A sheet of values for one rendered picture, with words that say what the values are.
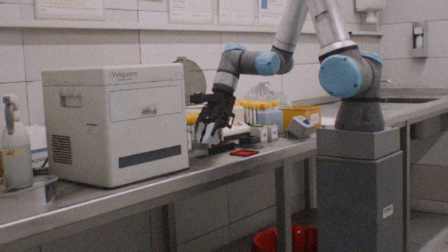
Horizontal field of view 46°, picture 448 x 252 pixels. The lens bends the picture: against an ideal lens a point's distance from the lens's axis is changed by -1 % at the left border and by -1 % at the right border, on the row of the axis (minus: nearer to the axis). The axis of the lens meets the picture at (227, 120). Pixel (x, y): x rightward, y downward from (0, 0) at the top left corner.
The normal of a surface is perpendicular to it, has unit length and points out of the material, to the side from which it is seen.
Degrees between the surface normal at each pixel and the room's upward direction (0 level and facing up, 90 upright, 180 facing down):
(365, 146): 90
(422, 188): 90
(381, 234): 90
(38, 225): 91
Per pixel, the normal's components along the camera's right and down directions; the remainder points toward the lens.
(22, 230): 0.78, 0.07
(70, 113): -0.63, 0.11
